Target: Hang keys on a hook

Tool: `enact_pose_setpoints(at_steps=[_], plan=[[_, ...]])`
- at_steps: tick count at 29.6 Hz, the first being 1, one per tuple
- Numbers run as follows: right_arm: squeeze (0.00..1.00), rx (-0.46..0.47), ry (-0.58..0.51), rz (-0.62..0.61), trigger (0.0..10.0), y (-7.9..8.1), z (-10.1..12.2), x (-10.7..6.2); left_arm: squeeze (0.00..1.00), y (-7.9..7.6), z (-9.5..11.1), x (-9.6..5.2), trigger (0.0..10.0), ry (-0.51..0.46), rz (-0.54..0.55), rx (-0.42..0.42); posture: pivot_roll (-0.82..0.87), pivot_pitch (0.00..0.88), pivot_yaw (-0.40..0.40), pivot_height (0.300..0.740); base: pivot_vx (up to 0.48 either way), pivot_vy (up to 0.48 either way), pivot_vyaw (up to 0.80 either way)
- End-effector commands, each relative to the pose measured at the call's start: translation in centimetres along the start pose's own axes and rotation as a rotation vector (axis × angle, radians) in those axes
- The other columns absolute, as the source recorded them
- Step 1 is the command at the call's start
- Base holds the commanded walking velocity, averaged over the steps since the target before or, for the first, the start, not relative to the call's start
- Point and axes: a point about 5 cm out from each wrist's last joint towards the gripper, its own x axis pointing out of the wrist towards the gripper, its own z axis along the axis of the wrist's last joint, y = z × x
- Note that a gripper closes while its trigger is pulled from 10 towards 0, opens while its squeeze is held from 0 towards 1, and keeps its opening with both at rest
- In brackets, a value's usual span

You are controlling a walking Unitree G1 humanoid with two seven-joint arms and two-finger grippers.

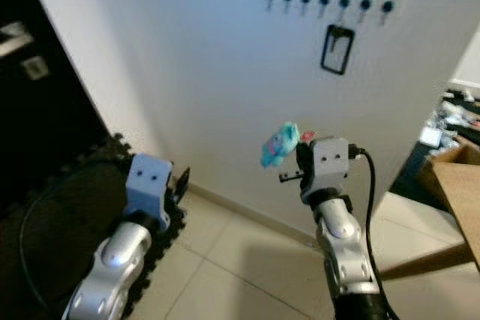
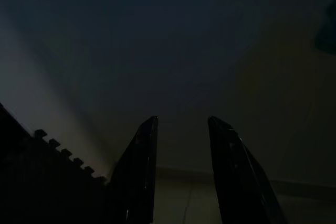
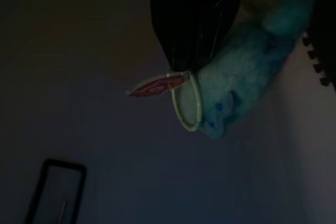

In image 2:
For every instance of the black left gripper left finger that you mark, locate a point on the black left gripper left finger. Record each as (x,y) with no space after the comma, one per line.
(131,171)

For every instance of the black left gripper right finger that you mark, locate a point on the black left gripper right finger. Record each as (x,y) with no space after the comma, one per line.
(236,176)

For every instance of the black foam puzzle mat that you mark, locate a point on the black foam puzzle mat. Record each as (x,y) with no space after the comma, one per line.
(39,182)

